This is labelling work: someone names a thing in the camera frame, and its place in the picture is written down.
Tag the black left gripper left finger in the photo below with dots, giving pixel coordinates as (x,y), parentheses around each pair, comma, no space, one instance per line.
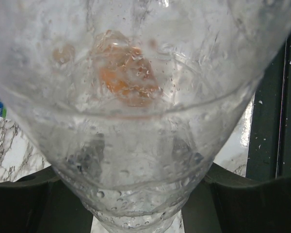
(41,203)

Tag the large clear plastic bottle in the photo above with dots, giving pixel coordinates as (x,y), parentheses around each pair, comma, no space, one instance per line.
(131,100)

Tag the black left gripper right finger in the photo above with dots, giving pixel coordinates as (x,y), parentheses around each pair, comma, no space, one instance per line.
(224,202)

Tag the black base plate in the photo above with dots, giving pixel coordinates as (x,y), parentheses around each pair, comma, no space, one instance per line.
(270,139)

